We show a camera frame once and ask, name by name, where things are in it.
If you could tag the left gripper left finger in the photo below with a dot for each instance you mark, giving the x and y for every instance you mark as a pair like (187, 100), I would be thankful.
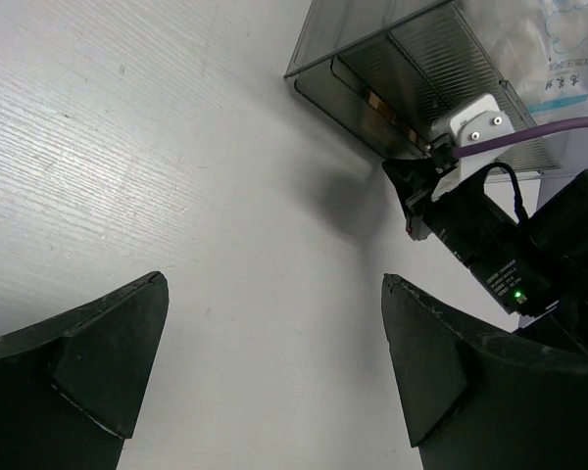
(72, 385)

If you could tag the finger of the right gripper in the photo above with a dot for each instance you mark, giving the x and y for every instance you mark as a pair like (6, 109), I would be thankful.
(414, 182)

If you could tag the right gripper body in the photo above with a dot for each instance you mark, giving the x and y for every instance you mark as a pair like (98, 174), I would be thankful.
(494, 247)

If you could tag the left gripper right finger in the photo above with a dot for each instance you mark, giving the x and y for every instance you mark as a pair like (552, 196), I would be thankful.
(477, 397)

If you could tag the cotton pad bag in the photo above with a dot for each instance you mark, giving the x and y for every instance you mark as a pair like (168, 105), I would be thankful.
(542, 47)

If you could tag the brown eyeshadow palette long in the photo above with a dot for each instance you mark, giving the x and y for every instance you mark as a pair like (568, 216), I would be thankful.
(396, 122)

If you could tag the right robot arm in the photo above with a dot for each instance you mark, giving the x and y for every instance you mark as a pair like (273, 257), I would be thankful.
(560, 230)

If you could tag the clear acrylic drawer organizer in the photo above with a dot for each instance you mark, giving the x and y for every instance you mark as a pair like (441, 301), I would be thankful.
(422, 58)

